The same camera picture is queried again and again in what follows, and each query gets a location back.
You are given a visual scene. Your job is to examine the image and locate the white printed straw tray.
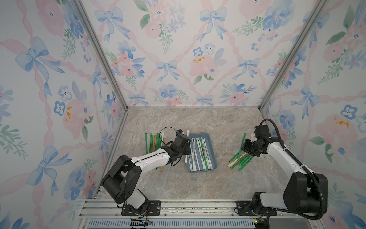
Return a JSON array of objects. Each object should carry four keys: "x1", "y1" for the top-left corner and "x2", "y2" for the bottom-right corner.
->
[{"x1": 203, "y1": 138, "x2": 213, "y2": 170}]

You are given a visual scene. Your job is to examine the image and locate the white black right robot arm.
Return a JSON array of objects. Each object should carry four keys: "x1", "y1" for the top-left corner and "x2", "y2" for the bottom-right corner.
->
[{"x1": 242, "y1": 137, "x2": 328, "y2": 220}]

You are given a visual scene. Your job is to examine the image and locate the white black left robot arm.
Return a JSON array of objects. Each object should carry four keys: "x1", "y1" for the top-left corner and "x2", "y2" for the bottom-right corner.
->
[{"x1": 101, "y1": 133, "x2": 191, "y2": 213}]

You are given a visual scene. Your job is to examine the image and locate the green straws pile right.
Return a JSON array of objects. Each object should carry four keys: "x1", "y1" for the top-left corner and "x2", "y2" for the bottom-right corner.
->
[{"x1": 228, "y1": 133, "x2": 254, "y2": 171}]

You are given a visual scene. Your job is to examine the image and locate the blue plastic storage tray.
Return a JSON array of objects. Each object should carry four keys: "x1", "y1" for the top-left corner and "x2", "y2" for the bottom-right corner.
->
[{"x1": 186, "y1": 133, "x2": 217, "y2": 173}]

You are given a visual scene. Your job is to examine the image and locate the brown paper wrapped straw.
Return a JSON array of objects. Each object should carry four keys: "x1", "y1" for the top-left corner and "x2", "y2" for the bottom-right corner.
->
[{"x1": 152, "y1": 135, "x2": 156, "y2": 152}]

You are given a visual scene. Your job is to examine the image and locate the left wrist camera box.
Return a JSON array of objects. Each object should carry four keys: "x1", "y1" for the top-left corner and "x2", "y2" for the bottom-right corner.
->
[{"x1": 176, "y1": 129, "x2": 184, "y2": 136}]

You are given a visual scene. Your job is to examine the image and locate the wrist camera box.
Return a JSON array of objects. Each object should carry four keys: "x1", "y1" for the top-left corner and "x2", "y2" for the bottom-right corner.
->
[
  {"x1": 254, "y1": 125, "x2": 272, "y2": 140},
  {"x1": 176, "y1": 129, "x2": 184, "y2": 136}
]

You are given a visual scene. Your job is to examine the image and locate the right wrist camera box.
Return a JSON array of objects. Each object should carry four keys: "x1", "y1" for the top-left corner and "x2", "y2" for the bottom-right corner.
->
[{"x1": 254, "y1": 125, "x2": 272, "y2": 140}]

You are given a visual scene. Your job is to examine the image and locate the thin black left cable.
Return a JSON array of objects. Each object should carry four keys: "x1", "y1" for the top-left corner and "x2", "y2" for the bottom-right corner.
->
[{"x1": 158, "y1": 126, "x2": 178, "y2": 149}]

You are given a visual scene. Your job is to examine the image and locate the black corrugated cable conduit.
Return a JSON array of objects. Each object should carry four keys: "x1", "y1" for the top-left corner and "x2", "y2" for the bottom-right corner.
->
[{"x1": 259, "y1": 118, "x2": 329, "y2": 221}]

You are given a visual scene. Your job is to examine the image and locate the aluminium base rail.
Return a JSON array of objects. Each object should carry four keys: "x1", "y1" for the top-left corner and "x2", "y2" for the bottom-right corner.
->
[{"x1": 72, "y1": 197, "x2": 325, "y2": 229}]

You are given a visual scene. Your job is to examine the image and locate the aluminium frame post left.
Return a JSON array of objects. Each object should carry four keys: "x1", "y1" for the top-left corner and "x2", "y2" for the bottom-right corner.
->
[{"x1": 71, "y1": 0, "x2": 128, "y2": 112}]

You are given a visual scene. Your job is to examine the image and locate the aluminium frame post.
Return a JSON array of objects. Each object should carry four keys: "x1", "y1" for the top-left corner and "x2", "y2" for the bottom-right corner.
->
[
  {"x1": 71, "y1": 0, "x2": 128, "y2": 112},
  {"x1": 258, "y1": 0, "x2": 329, "y2": 112}
]

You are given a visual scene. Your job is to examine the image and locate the aluminium frame post right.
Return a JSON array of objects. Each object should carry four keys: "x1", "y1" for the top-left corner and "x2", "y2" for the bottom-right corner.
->
[{"x1": 258, "y1": 0, "x2": 329, "y2": 112}]

